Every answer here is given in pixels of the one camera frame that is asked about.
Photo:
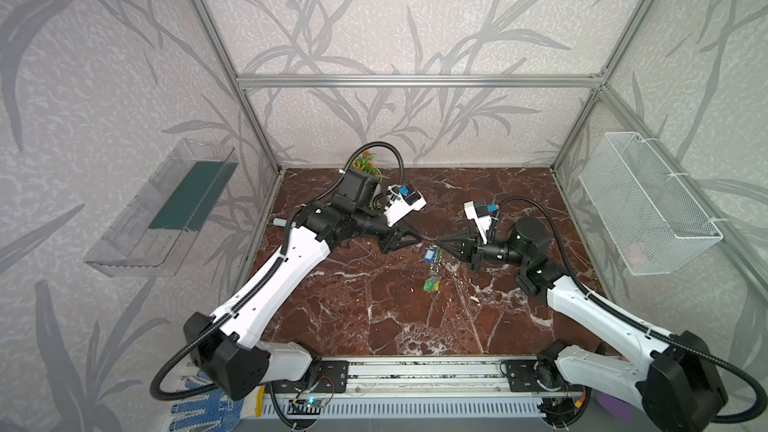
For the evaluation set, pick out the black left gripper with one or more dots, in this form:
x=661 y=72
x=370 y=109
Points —
x=389 y=235

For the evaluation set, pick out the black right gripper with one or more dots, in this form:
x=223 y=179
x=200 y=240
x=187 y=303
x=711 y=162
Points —
x=471 y=247

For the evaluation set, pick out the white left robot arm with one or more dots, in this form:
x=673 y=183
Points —
x=225 y=349

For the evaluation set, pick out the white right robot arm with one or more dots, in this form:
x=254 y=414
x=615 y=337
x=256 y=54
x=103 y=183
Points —
x=672 y=378

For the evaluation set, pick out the potted artificial flower plant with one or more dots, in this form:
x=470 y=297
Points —
x=365 y=162

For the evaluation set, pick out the green circuit board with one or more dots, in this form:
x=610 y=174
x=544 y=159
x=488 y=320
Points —
x=310 y=405

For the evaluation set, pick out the blue dotted work glove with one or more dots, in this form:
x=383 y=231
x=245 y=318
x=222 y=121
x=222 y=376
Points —
x=212 y=411

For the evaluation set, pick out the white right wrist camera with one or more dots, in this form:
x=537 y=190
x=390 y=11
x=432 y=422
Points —
x=485 y=217

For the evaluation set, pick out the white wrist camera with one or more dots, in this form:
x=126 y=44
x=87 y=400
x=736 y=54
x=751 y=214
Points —
x=485 y=217
x=400 y=201

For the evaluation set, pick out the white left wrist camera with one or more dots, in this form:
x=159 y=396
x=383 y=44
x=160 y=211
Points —
x=400 y=201

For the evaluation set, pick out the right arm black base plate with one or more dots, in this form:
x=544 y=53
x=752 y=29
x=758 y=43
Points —
x=532 y=375

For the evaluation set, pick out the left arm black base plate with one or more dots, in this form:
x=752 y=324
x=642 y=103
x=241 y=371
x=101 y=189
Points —
x=325 y=376

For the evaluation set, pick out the white wire mesh basket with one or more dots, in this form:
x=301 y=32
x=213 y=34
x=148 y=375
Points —
x=653 y=219

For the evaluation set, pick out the clear plastic wall tray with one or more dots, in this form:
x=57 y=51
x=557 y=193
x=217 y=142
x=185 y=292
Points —
x=158 y=228

